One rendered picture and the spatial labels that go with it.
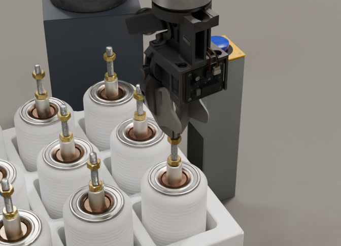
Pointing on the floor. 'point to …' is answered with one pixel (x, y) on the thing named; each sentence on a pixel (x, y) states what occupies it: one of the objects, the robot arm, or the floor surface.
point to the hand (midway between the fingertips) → (172, 124)
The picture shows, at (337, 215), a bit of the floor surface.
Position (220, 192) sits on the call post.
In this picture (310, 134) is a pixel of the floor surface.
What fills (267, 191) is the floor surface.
